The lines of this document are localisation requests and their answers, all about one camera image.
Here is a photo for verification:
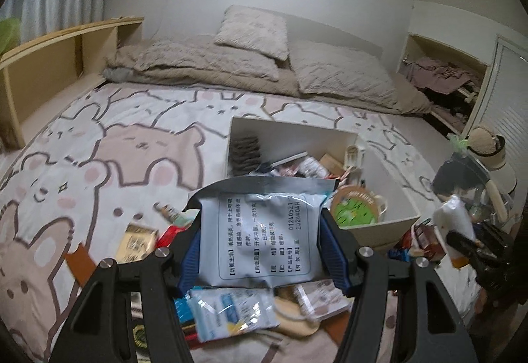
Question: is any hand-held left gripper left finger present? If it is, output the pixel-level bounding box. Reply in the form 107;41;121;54
49;193;204;363

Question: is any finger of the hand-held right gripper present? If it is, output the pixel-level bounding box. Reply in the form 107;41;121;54
445;230;496;278

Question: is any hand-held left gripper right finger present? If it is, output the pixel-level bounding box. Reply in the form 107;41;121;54
321;208;480;363

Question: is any white tube with orange cap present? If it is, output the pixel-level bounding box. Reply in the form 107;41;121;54
432;195;476;269

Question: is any white blue medicine packet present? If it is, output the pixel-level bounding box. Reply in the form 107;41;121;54
190;288;279;342
194;177;337;289

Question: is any white cardboard box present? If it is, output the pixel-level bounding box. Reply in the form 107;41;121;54
225;116;421;256

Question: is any clear plastic container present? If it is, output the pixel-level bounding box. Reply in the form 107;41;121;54
431;136;520;232

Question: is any person's right hand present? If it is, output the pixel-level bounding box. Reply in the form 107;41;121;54
474;286;496;316

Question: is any red snack packet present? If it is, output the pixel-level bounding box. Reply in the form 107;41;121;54
157;223;194;250

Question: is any red printed charm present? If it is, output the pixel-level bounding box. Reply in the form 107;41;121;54
412;223;445;261

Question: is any clear box of fake nails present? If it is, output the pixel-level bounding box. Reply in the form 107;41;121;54
289;280;351;322

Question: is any teal small packet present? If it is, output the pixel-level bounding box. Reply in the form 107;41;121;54
173;297;194;324

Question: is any round frog print coaster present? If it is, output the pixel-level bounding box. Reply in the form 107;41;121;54
330;186;382;227

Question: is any small glass bottle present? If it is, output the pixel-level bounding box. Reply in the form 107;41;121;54
154;202;182;223

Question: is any gold box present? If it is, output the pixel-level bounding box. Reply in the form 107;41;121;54
115;223;159;265

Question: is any dark blue cloth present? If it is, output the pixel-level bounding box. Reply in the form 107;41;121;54
433;159;479;199

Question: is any black gold round badge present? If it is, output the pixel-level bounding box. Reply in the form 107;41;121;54
132;324;150;347

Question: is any small wooden box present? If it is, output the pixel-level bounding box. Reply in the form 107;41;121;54
317;154;347;178

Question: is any white plastic holder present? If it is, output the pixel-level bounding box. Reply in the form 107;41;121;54
344;146;366;171

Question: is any brown plush with white hat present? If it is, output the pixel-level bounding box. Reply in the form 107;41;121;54
466;126;518;194

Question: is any flat grey white box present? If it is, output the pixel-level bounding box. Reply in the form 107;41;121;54
270;152;310;168

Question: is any black hair claw clip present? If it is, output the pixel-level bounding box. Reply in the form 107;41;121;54
230;136;262;176

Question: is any bear and rabbit printed bedsheet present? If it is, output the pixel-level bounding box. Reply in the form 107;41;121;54
0;82;487;363

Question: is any white louvered door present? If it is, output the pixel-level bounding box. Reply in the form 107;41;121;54
462;35;528;149

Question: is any pile of clothes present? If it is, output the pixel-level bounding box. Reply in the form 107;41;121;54
402;57;483;128

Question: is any beige duvet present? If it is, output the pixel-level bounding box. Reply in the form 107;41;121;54
103;35;433;116

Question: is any grey headboard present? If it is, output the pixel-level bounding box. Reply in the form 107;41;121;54
284;12;382;58

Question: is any fluffy beige pillow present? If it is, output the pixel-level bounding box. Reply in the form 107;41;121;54
213;5;289;62

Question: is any wooden bedside shelf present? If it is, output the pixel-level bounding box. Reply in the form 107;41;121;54
0;16;145;149

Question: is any green plush toy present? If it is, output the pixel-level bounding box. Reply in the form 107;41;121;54
0;17;21;54

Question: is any pale blue curtain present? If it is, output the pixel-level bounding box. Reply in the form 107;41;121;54
0;0;110;44

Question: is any bag of pink hair ties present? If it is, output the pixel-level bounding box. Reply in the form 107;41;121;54
276;163;326;179

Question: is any orange brown leather strap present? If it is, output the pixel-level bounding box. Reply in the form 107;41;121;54
70;245;100;289

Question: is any wooden wall niche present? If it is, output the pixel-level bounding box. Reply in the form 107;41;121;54
398;33;491;137

